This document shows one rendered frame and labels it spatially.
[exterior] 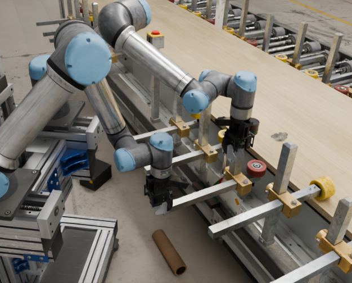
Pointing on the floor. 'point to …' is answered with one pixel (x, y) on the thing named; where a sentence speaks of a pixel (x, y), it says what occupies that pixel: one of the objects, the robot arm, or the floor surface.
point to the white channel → (219, 13)
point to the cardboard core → (169, 252)
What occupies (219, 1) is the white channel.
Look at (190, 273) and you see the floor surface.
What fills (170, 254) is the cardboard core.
